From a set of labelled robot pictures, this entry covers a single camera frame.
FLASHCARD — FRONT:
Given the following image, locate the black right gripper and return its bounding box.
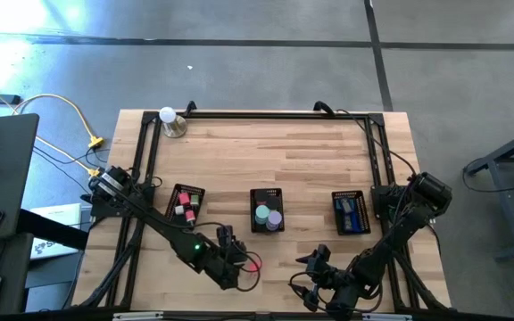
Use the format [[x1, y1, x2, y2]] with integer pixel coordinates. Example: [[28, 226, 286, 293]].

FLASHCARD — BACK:
[[290, 243, 357, 314]]

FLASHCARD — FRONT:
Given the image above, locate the grey metal table frame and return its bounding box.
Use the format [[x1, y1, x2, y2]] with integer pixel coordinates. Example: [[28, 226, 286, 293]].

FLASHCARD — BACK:
[[464, 123, 514, 263]]

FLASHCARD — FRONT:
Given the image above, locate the white light bulb on base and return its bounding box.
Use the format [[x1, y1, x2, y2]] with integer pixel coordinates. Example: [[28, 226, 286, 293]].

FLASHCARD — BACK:
[[158, 105, 189, 139]]

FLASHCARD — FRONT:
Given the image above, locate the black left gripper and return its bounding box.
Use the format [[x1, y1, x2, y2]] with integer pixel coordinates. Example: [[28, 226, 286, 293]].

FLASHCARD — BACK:
[[202, 224, 250, 292]]

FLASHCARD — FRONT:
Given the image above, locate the dark grey desk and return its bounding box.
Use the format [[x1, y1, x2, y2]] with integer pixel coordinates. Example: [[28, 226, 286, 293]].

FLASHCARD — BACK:
[[0, 112, 40, 244]]

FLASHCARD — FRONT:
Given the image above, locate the grey and purple block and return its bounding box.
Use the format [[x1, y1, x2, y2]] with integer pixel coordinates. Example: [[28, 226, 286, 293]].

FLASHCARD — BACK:
[[336, 198, 357, 215]]

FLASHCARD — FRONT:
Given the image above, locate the black metal table frame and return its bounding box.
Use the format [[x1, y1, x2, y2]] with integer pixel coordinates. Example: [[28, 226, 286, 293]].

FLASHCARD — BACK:
[[71, 110, 452, 313]]

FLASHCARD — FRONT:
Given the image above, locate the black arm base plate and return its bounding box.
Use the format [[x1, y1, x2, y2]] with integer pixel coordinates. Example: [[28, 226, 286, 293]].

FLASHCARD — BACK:
[[370, 185, 436, 223], [90, 185, 156, 218]]

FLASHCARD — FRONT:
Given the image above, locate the black floor cable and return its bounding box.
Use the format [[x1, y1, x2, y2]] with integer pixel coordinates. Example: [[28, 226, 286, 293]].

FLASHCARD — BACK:
[[460, 155, 514, 194]]

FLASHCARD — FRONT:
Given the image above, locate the purple sand hourglass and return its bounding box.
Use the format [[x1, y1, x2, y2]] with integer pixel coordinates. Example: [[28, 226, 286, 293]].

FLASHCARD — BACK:
[[267, 210, 284, 232]]

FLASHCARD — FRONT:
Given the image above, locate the long black cable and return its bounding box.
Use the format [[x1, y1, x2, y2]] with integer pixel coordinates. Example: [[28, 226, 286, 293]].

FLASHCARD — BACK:
[[312, 100, 419, 179]]

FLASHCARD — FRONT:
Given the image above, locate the teal sand hourglass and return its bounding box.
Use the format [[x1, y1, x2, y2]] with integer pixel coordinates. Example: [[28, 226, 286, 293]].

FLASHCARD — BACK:
[[254, 204, 271, 226]]

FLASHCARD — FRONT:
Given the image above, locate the white box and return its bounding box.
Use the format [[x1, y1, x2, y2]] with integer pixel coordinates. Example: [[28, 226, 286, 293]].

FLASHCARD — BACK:
[[29, 202, 83, 260]]

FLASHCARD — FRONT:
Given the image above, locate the white bracket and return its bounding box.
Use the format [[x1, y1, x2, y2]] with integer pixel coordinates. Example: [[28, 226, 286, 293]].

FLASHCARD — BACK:
[[362, 313, 412, 321], [112, 311, 164, 321]]

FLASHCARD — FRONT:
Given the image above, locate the black slotted plastic basket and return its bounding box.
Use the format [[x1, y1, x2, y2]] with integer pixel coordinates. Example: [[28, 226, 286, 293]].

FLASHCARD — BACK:
[[330, 190, 372, 236], [249, 187, 286, 235], [163, 183, 206, 227]]

